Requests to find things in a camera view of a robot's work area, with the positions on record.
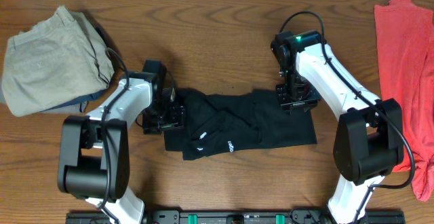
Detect black t-shirt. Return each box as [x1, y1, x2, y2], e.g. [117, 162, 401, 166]
[164, 89, 317, 160]

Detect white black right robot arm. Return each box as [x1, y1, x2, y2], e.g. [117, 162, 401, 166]
[271, 31, 403, 223]

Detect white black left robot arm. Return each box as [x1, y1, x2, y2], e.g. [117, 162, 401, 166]
[58, 71, 184, 223]

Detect folded dark blue garment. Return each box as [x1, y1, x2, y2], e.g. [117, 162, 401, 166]
[46, 90, 105, 113]

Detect folded khaki pants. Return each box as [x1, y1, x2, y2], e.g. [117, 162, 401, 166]
[1, 5, 114, 117]

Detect red t-shirt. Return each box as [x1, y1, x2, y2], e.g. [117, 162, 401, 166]
[374, 0, 433, 202]

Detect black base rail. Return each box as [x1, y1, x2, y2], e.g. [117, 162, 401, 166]
[65, 209, 406, 224]

